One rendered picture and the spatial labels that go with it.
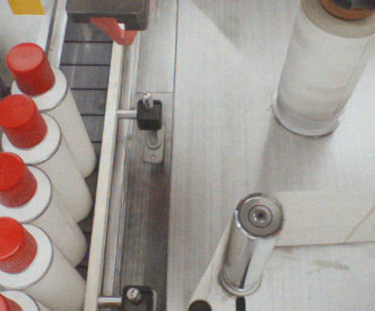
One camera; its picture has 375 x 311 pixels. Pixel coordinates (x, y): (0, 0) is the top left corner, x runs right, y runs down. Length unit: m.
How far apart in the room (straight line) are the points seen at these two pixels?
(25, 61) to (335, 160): 0.37
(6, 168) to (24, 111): 0.05
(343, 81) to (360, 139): 0.12
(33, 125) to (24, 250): 0.10
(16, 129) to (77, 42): 0.32
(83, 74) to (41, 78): 0.24
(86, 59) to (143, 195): 0.20
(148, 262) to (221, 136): 0.17
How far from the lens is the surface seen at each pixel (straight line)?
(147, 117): 0.59
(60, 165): 0.47
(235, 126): 0.63
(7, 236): 0.38
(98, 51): 0.70
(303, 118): 0.60
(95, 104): 0.66
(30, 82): 0.45
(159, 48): 0.76
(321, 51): 0.51
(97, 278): 0.53
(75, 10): 0.44
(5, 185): 0.39
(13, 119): 0.42
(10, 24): 0.84
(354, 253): 0.59
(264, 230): 0.38
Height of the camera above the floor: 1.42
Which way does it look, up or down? 63 degrees down
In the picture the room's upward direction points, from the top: 2 degrees counter-clockwise
